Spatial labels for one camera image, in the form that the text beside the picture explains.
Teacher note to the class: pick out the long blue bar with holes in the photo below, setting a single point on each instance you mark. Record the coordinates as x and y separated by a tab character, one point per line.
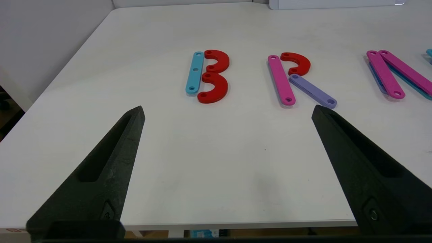
429	54
195	72

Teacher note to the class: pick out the short purple bar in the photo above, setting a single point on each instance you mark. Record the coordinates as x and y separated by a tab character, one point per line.
312	90

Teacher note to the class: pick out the red C-shaped piece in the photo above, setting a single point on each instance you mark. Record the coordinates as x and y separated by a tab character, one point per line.
221	60
302	64
219	91

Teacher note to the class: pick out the long pink bar with holes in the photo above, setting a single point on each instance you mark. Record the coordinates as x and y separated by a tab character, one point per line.
384	74
281	81
408	71

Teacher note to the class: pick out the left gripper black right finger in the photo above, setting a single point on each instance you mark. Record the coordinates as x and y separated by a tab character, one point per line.
374	182

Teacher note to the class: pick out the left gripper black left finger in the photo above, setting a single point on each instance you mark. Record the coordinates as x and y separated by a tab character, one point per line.
101	182

